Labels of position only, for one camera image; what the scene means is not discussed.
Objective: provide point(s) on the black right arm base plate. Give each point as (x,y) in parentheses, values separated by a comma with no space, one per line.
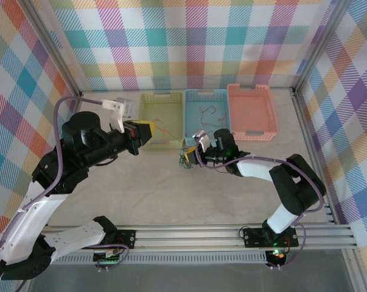
(253,237)

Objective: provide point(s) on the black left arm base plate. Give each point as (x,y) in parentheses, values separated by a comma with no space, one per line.
(128,238)

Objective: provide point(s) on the aluminium left frame post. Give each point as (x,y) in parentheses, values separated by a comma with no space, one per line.
(52,45)

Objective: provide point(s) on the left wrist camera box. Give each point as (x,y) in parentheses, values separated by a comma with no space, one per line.
(116,111)

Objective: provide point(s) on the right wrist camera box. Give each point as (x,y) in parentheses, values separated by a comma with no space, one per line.
(203,140)

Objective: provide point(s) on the controller board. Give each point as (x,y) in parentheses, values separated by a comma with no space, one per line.
(276,254)
(107,257)

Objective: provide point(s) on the left controller board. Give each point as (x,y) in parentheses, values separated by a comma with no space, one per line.
(107,257)

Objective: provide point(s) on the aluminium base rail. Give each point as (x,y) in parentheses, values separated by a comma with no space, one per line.
(186,238)

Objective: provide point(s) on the right controller board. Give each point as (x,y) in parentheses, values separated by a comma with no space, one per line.
(276,254)

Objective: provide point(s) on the pink plastic basket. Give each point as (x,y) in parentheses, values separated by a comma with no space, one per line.
(250,109)

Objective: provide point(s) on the blue plastic basket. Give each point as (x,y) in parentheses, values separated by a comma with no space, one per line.
(207,100)

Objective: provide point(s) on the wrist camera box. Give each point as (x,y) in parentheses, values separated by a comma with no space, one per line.
(116,111)
(203,140)

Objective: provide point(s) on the aluminium right frame post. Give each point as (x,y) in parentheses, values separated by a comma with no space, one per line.
(317,39)

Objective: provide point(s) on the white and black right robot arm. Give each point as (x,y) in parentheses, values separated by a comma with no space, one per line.
(259,170)

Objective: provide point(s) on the green plastic basket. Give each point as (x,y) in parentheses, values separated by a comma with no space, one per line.
(160,115)

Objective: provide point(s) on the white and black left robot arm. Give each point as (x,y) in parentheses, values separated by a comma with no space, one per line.
(34,219)

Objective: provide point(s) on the aluminium frame post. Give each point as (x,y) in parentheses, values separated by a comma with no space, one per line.
(317,39)
(52,45)

